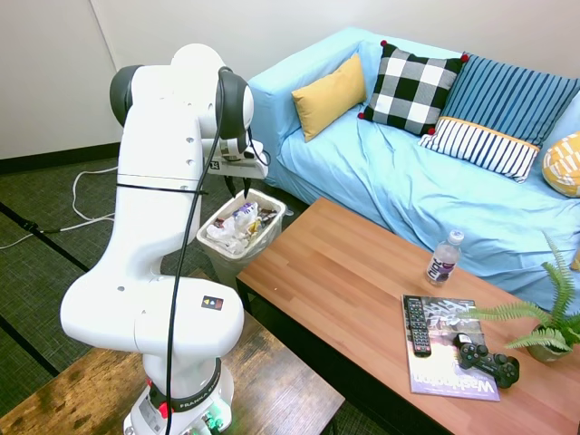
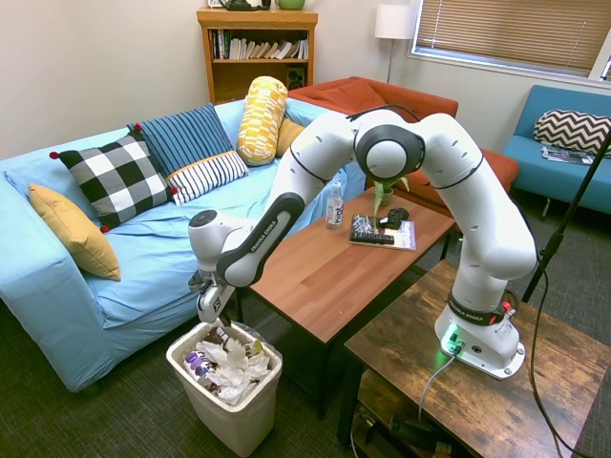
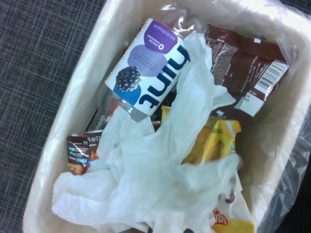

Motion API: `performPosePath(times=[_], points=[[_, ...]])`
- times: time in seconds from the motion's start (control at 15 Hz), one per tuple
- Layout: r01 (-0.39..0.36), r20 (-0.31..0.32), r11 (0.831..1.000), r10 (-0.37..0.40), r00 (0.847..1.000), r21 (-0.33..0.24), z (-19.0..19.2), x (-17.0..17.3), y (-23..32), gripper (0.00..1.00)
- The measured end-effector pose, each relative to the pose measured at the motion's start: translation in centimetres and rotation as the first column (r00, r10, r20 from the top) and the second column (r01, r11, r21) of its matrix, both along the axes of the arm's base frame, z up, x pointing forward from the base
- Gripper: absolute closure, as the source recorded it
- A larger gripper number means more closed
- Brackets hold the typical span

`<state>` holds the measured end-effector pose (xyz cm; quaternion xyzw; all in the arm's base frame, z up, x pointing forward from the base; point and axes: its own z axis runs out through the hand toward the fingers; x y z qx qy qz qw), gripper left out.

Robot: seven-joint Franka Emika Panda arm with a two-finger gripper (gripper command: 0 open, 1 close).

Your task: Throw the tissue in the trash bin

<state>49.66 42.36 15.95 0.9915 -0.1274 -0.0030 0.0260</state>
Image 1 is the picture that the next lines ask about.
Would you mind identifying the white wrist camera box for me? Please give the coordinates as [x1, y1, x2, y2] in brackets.
[244, 139, 267, 165]

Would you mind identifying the plain yellow pillow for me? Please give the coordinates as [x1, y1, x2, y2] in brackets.
[290, 53, 368, 143]

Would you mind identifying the sofa with blue cover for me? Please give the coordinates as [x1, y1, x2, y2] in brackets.
[247, 25, 580, 314]

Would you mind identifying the green fern plant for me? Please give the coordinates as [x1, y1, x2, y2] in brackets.
[457, 230, 580, 354]

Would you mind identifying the crumpled white plastic trash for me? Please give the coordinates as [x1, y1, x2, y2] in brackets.
[206, 224, 249, 256]

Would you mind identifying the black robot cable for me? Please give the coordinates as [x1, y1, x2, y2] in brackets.
[162, 66, 272, 435]

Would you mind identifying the rustic wooden robot stand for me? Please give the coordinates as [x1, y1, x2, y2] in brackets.
[0, 269, 346, 435]

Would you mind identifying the black white checkered pillow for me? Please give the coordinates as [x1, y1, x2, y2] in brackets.
[356, 39, 470, 137]

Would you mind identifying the black tv remote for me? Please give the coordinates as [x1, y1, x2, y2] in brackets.
[403, 296, 434, 359]

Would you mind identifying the blue striped pillow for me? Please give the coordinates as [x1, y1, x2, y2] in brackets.
[439, 53, 580, 149]

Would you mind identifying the white floor cable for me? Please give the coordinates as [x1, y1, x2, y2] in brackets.
[0, 165, 120, 251]

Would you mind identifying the orange white patterned pillow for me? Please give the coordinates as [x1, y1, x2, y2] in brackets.
[541, 130, 580, 198]

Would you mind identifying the clear purple label bottle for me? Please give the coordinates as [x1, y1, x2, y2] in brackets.
[423, 228, 465, 287]

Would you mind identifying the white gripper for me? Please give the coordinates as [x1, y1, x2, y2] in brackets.
[208, 151, 269, 200]

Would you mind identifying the black game controller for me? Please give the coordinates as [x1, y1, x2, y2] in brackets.
[456, 342, 521, 390]

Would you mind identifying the white trash bin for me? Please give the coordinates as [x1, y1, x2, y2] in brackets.
[195, 188, 287, 295]

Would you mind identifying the Washington magazine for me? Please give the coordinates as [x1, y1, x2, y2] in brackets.
[401, 294, 502, 403]

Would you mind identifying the white navy striped pillow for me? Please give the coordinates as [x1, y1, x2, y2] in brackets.
[417, 115, 541, 184]

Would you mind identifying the beige plant pot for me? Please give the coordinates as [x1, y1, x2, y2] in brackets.
[525, 324, 573, 363]

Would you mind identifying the reddish wooden coffee table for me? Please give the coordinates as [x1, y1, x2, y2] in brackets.
[235, 197, 580, 435]

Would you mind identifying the black cable connector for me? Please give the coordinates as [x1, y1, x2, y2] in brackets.
[17, 218, 63, 236]

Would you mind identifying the black floor strip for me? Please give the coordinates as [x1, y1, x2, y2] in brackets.
[0, 314, 61, 378]
[0, 202, 88, 274]

